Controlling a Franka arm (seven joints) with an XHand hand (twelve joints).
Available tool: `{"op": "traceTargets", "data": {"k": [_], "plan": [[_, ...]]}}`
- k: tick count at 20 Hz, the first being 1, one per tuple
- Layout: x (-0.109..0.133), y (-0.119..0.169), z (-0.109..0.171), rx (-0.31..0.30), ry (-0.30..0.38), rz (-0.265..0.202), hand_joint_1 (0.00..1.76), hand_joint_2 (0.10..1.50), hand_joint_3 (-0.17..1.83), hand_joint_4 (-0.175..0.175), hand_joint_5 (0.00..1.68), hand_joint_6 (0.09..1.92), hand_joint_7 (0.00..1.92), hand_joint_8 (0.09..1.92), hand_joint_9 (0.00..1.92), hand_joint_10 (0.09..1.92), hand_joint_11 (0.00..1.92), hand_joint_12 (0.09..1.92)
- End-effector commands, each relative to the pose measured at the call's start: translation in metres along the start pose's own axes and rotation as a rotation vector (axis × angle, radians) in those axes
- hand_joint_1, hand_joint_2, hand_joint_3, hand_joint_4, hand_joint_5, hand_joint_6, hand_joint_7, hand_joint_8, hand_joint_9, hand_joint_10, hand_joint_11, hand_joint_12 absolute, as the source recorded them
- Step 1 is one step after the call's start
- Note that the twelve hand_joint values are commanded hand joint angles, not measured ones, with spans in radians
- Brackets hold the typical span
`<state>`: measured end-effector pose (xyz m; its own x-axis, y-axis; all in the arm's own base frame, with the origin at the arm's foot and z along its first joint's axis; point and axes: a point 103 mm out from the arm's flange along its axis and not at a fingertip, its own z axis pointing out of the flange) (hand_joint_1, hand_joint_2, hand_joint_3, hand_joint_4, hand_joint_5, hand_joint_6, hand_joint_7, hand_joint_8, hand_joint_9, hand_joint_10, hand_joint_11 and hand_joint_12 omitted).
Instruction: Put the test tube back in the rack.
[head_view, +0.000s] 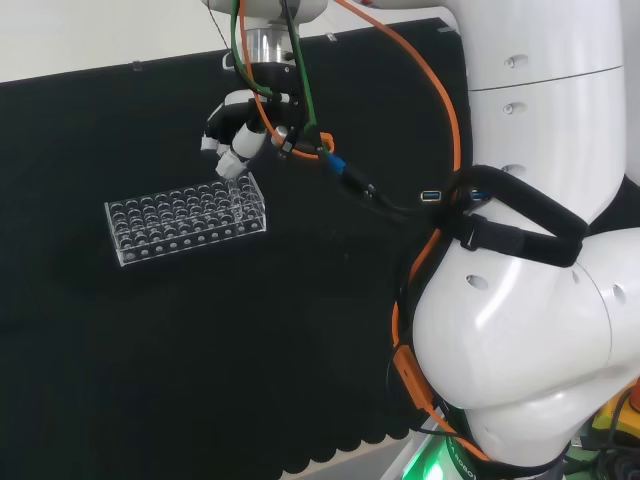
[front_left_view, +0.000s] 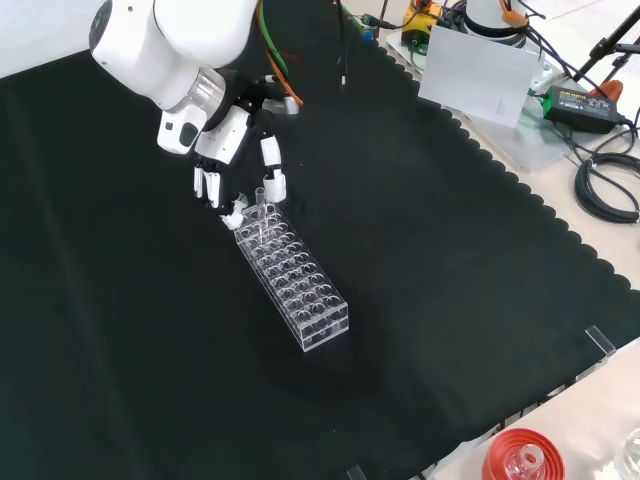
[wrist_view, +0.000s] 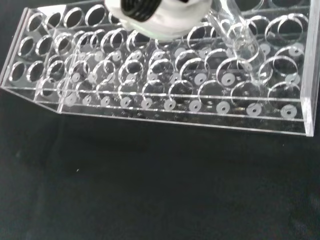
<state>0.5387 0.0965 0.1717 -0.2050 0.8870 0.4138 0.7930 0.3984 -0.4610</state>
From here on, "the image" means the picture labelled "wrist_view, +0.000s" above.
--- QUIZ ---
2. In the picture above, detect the black bench cloth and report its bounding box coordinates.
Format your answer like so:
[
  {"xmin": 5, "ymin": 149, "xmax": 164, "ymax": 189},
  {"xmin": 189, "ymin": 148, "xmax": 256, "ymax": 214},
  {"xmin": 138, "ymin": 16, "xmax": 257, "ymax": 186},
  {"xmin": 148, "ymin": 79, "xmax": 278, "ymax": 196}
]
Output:
[{"xmin": 0, "ymin": 0, "xmax": 320, "ymax": 240}]

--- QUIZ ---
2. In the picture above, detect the clear acrylic test tube rack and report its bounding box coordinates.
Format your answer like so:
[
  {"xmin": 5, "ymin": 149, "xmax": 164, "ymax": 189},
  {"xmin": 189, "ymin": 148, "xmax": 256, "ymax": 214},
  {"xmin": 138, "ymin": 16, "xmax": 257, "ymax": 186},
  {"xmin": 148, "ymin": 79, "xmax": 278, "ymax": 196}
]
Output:
[{"xmin": 0, "ymin": 0, "xmax": 316, "ymax": 138}]

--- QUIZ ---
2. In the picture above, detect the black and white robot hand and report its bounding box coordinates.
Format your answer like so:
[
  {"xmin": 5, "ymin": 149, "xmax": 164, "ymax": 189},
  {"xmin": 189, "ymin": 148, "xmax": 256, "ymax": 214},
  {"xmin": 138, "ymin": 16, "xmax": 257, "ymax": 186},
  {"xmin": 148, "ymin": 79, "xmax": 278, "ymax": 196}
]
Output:
[{"xmin": 103, "ymin": 0, "xmax": 219, "ymax": 43}]

